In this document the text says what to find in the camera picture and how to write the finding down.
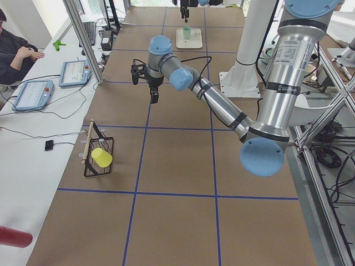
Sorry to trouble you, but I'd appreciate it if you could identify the cream rabbit print tray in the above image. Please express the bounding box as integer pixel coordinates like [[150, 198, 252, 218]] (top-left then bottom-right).
[[176, 28, 203, 49]]

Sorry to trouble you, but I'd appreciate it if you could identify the black wire cup rack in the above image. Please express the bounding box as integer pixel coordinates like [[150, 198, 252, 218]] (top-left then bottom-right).
[[81, 120, 114, 178]]

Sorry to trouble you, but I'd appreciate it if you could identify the yellow plastic cup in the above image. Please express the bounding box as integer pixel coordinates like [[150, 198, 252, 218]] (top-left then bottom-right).
[[91, 147, 113, 168]]

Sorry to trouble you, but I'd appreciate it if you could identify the pale green plastic cup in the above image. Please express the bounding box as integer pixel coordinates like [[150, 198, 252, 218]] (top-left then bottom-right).
[[182, 26, 191, 40]]

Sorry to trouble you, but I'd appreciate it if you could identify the small black puck device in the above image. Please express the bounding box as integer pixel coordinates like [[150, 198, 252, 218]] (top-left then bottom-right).
[[44, 140, 54, 151]]

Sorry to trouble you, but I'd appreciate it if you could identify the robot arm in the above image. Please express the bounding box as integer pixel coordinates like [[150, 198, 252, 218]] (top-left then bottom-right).
[[131, 1, 338, 177], [180, 0, 209, 23]]

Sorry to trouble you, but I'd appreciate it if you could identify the black keyboard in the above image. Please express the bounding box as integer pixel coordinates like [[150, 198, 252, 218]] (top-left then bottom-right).
[[83, 22, 96, 46]]

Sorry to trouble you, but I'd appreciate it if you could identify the green clamp tool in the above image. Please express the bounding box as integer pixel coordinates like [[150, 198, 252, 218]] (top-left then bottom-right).
[[53, 39, 66, 52]]

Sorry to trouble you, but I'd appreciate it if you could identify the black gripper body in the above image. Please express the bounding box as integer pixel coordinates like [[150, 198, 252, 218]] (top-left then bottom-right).
[[180, 0, 189, 11], [131, 63, 164, 87]]

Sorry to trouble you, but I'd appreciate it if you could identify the white camera mast column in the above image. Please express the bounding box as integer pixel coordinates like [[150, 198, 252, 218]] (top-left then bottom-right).
[[219, 0, 279, 98]]

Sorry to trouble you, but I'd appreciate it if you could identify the blue teach pendant near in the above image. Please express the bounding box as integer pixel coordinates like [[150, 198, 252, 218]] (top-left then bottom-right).
[[12, 80, 54, 111]]

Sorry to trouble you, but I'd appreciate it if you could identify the red bottle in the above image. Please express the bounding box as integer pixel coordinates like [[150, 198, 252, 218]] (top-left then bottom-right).
[[1, 226, 33, 248]]

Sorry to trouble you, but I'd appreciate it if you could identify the blue teach pendant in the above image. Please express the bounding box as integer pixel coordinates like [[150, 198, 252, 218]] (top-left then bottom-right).
[[12, 80, 54, 111], [58, 60, 92, 88]]

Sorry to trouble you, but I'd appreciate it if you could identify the seated person in black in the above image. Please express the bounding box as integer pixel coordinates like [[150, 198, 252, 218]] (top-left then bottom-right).
[[0, 10, 45, 85]]

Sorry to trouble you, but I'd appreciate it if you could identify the blue teach pendant far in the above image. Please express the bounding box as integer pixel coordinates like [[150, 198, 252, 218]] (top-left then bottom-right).
[[58, 60, 92, 88]]

